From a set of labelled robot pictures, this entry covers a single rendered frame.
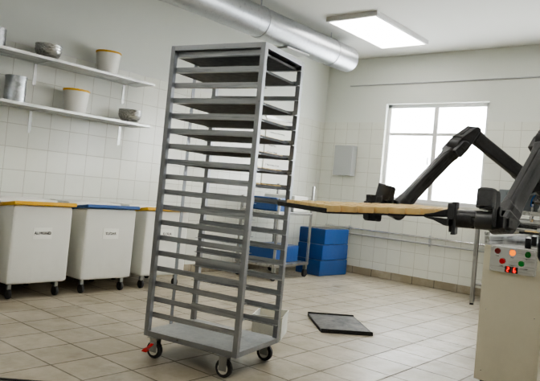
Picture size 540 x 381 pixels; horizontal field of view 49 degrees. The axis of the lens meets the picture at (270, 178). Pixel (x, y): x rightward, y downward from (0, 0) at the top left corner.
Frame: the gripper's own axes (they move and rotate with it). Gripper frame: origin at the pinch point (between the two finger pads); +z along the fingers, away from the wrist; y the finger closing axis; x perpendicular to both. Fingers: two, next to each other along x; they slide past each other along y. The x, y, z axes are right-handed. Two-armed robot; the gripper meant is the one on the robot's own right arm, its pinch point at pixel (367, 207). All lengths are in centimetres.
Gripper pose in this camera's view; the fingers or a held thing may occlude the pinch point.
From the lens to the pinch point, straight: 227.7
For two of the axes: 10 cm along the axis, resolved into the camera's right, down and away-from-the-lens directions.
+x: 9.0, 0.7, -4.2
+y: 0.8, -10.0, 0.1
